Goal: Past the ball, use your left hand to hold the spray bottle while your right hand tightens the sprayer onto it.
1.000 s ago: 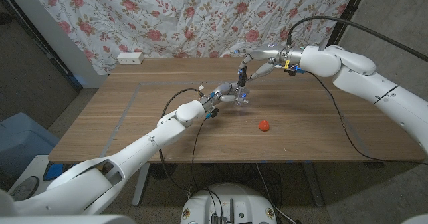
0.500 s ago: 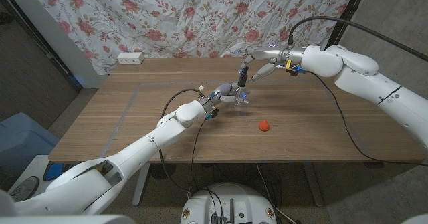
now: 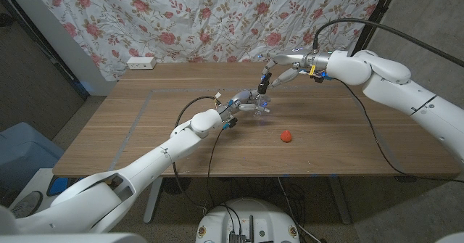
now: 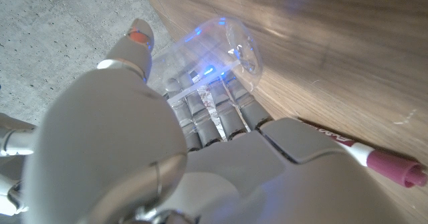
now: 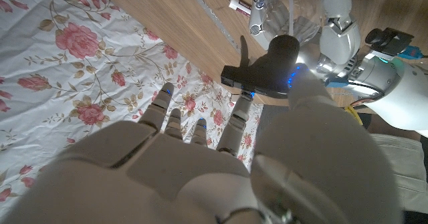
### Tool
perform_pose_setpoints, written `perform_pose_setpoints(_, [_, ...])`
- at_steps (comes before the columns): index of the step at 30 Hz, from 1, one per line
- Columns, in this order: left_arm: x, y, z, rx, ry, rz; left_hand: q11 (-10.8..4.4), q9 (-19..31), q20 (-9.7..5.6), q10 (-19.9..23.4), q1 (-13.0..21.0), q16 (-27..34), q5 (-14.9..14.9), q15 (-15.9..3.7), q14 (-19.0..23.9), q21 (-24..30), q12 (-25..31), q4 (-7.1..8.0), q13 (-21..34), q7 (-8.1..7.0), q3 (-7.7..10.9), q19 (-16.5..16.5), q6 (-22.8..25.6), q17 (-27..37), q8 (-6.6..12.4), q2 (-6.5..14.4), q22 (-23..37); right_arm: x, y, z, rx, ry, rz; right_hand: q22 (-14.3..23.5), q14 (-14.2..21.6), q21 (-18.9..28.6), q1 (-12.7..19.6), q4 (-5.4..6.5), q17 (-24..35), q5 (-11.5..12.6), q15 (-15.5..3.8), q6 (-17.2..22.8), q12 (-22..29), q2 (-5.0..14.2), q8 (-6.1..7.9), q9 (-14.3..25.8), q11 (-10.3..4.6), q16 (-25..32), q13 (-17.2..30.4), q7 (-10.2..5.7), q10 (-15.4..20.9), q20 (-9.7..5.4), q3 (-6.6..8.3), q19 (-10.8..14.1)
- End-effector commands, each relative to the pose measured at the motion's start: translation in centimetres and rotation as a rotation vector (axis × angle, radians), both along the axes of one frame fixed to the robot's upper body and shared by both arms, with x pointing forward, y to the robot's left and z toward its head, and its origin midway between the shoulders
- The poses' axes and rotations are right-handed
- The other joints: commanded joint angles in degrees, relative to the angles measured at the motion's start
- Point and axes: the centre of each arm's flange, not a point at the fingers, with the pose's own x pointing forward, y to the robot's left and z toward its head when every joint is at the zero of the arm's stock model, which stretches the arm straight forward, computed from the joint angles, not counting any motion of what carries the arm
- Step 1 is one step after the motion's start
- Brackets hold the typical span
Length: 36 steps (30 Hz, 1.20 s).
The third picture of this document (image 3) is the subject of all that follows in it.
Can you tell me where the grey sneaker shoe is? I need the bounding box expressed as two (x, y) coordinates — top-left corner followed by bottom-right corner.
(10, 191), (44, 218)

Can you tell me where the white floor cable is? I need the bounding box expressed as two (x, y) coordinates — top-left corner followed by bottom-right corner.
(277, 177), (322, 243)

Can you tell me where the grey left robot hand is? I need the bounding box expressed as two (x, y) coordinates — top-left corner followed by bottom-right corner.
(216, 88), (271, 130)

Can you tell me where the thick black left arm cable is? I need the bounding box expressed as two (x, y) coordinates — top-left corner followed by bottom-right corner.
(172, 94), (220, 213)

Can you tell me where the thin black left wrist cable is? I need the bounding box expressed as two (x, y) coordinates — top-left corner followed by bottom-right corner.
(205, 125), (228, 211)

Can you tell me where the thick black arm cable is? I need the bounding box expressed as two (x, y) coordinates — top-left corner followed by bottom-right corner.
(312, 17), (464, 68)
(172, 94), (220, 213)

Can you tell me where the floral print backdrop cloth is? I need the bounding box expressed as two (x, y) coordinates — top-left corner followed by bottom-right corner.
(27, 0), (389, 83)

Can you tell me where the white robot torso base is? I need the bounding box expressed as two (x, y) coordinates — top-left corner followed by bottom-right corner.
(194, 198), (301, 243)

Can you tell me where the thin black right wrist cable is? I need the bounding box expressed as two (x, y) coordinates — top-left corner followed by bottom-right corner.
(340, 79), (464, 183)

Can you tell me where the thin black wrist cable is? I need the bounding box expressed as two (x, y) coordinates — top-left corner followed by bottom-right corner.
(340, 79), (464, 183)
(205, 125), (228, 211)

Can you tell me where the blue plastic bin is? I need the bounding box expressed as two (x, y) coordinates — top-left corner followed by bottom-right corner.
(0, 122), (65, 197)

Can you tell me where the white power strip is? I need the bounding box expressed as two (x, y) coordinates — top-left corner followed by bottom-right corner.
(126, 56), (157, 70)

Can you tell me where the white robot chest cover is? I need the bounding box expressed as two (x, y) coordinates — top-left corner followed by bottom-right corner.
(0, 232), (148, 243)

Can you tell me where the white floor board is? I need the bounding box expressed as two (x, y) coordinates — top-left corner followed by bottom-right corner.
(7, 168), (109, 218)

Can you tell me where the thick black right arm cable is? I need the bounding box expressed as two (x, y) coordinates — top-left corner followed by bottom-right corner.
(312, 17), (464, 68)

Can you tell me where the blue and black foot pedal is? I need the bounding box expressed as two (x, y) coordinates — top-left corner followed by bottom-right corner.
(46, 176), (70, 197)

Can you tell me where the clear plastic spray bottle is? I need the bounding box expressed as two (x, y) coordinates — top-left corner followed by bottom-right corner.
(252, 90), (271, 116)

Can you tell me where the black round disc under table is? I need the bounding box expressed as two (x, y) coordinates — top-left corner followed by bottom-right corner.
(162, 177), (192, 195)

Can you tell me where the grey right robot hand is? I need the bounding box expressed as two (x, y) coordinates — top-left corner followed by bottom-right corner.
(260, 49), (333, 90)

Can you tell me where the white table leg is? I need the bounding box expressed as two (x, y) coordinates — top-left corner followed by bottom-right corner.
(143, 177), (163, 225)

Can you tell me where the grey table leg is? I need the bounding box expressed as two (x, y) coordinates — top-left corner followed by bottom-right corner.
(327, 176), (353, 225)

